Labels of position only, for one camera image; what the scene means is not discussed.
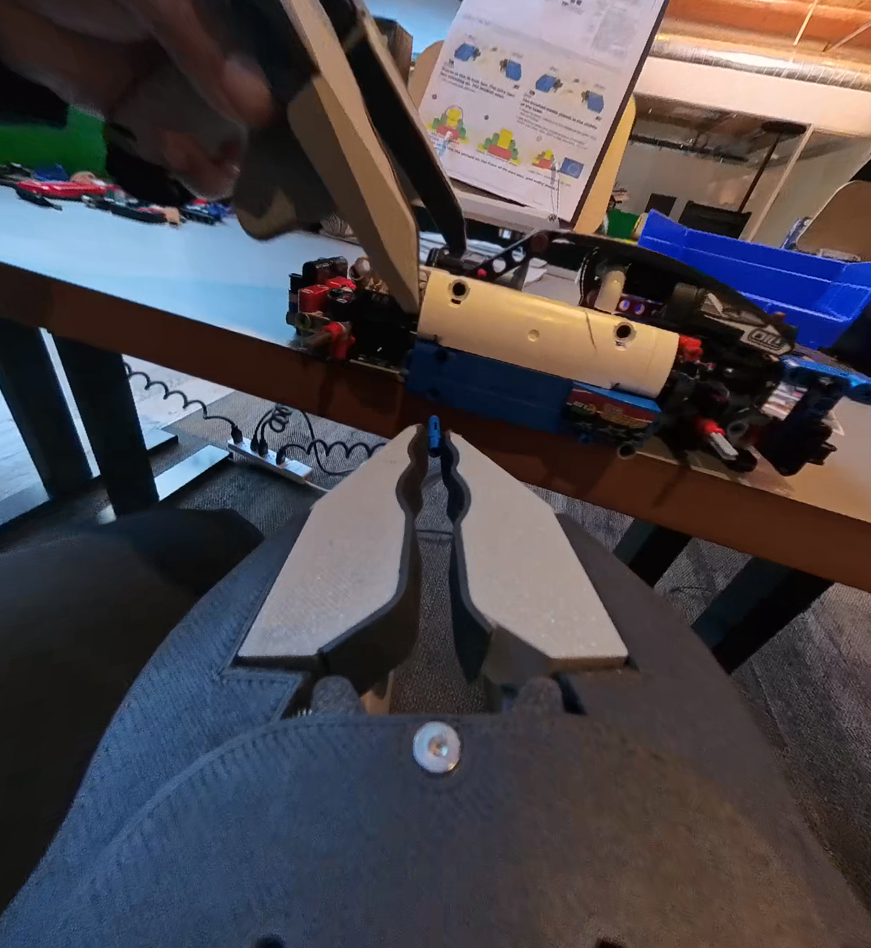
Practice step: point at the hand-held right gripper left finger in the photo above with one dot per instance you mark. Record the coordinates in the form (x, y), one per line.
(332, 578)

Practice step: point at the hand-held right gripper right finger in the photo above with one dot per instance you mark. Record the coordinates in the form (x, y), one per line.
(532, 585)

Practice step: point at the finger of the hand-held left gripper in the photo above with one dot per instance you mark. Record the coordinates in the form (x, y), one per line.
(376, 215)
(413, 148)

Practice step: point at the small blue pin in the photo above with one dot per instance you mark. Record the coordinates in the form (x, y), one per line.
(433, 431)

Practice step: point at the toy brick car model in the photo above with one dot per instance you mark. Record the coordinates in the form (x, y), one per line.
(554, 341)

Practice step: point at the blue plastic bin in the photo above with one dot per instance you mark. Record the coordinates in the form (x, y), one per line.
(761, 274)

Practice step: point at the black desk leg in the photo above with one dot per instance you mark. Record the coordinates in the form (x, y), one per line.
(50, 415)
(732, 592)

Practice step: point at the person's left hand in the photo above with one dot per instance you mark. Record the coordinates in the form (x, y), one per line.
(146, 37)

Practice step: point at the white power strip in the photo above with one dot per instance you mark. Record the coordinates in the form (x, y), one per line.
(269, 459)

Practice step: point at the printed instruction sheet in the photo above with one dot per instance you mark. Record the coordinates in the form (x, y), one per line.
(546, 96)

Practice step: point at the person's leg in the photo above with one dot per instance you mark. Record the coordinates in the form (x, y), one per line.
(72, 666)

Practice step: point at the row of toy brick pieces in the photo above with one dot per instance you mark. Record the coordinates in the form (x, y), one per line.
(95, 194)

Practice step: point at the green plastic bin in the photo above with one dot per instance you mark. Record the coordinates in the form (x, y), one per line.
(28, 144)

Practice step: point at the black floor lamp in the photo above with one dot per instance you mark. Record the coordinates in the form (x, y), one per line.
(769, 163)

